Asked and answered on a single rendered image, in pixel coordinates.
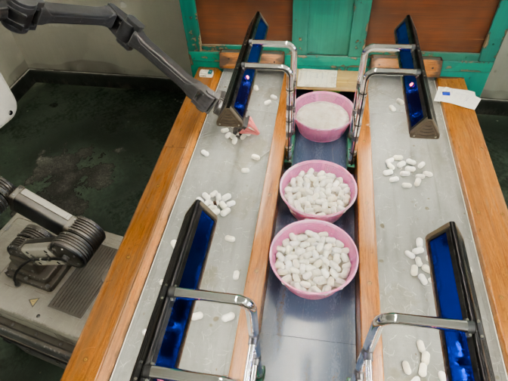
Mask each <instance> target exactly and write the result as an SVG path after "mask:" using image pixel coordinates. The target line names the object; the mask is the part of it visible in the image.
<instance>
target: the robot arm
mask: <svg viewBox="0 0 508 381"><path fill-rule="evenodd" d="M0 21H1V24H2V25H3V26H4V27H5V28H6V29H8V30H10V31H12V32H14V33H18V34H26V33H28V31H29V30H36V27H37V25H44V24H49V23H62V24H79V25H97V26H105V27H107V28H108V29H109V30H110V31H111V32H112V34H114V35H115V37H116V41H117V42H118V43H119V44H120V45H121V46H122V47H124V49H125V50H127V51H132V50H133V48H134V49H135V50H137V51H139V52H140V53H141V54H143V55H144V56H145V57H146V58H147V59H148V60H149V61H150V62H151V63H152V64H154V65H155V66H156V67H157V68H158V69H160V70H161V71H162V72H163V73H164V74H166V75H167V76H168V77H169V78H170V79H171V80H172V81H173V82H174V83H175V84H176V85H178V86H179V87H180V88H181V89H182V90H183V92H184V93H185V94H186V95H187V96H188V97H189V98H190V99H191V103H193V104H194V105H195V106H196V108H197V109H198V110H199V111H201V112H202V113H207V114H209V112H210V111H211V109H212V108H213V107H214V109H213V113H214V114H216V115H217V116H218V115H219V112H220V109H221V106H222V103H223V100H224V99H225V95H226V91H221V90H219V89H218V90H217V92H215V91H213V90H212V89H210V88H209V87H208V86H207V85H204V84H203V83H202V82H201V81H199V80H197V79H195V78H194V77H192V76H191V75H190V74H188V73H187V72H186V71H185V70H184V69H182V68H181V67H180V66H179V65H178V64H177V63H176V62H174V60H173V59H171V58H170V57H169V56H168V55H167V54H166V53H165V52H163V51H162V50H161V49H160V48H159V47H157V46H156V45H155V44H154V43H153V42H152V41H151V40H150V39H149V38H148V37H147V36H146V34H145V33H144V31H143V30H144V28H145V25H144V24H143V23H142V22H141V21H140V20H138V19H137V18H136V17H135V16H133V15H131V14H126V13H125V12H124V11H122V10H121V9H120V8H118V7H117V6H115V5H114V4H113V3H108V4H107V5H104V6H87V5H71V4H62V3H53V2H44V0H0ZM249 127H250V128H251V129H249ZM252 129H253V130H254V131H253V130H252ZM237 132H239V133H240V134H251V135H259V134H260V132H259V130H258V129H257V127H256V125H255V123H254V122H253V120H252V117H251V116H248V117H245V120H244V123H243V127H241V128H238V127H234V130H233V134H234V135H236V134H237Z"/></svg>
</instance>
